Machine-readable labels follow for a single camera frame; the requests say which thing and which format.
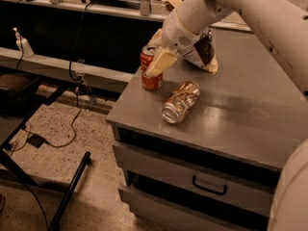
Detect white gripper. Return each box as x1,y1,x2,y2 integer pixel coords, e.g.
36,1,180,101
145,10,215,77

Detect red coke can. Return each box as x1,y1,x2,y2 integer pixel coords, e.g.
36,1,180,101
140,44,164,91

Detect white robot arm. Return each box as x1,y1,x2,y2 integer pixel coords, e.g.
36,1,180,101
146,0,308,231

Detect brown lying soda can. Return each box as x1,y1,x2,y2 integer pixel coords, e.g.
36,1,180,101
161,81,200,124

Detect brown white chip bag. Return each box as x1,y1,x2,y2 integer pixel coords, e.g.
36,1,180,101
162,0,215,71

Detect grey drawer cabinet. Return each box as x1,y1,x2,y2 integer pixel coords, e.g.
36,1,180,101
107,30,308,231

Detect white spray bottle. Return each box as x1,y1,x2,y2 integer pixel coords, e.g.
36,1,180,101
13,27,34,58

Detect black power adapter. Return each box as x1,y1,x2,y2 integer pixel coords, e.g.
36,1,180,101
27,134,45,148

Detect black power cable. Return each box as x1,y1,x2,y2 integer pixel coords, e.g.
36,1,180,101
44,2,94,149

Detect black desk frame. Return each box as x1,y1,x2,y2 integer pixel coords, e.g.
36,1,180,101
0,96,92,231

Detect black drawer handle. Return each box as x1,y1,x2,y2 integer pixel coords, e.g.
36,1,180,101
192,175,228,196

